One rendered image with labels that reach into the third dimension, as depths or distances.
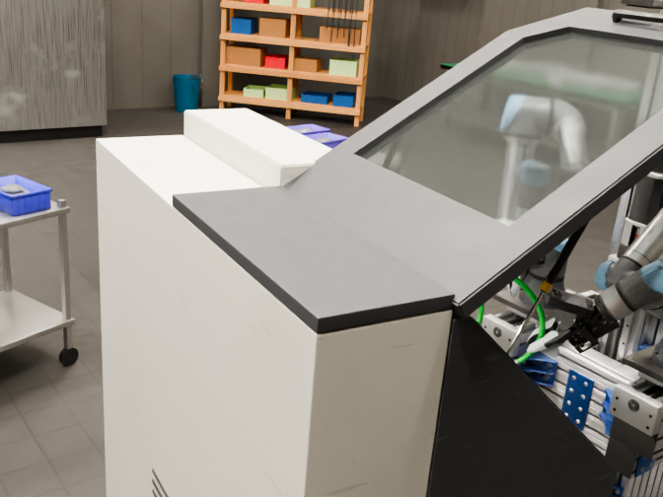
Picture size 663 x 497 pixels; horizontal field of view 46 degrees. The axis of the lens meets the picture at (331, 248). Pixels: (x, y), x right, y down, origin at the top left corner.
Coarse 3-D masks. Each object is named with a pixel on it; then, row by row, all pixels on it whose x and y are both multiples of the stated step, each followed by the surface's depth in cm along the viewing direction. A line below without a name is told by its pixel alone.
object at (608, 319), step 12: (600, 300) 178; (564, 312) 185; (600, 312) 177; (564, 324) 181; (576, 324) 179; (588, 324) 181; (600, 324) 181; (612, 324) 180; (576, 336) 182; (588, 336) 180; (600, 336) 182; (576, 348) 183; (588, 348) 182
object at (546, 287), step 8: (576, 232) 152; (568, 240) 152; (576, 240) 152; (568, 248) 152; (560, 256) 153; (568, 256) 153; (560, 264) 153; (552, 272) 153; (544, 280) 154; (552, 280) 153; (544, 288) 154; (536, 304) 154; (528, 320) 155; (520, 328) 155; (512, 344) 156
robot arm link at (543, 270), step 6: (558, 246) 245; (552, 252) 245; (558, 252) 245; (546, 258) 246; (552, 258) 246; (540, 264) 248; (546, 264) 247; (552, 264) 247; (564, 264) 248; (534, 270) 250; (540, 270) 249; (546, 270) 248; (564, 270) 250; (546, 276) 248; (558, 276) 249
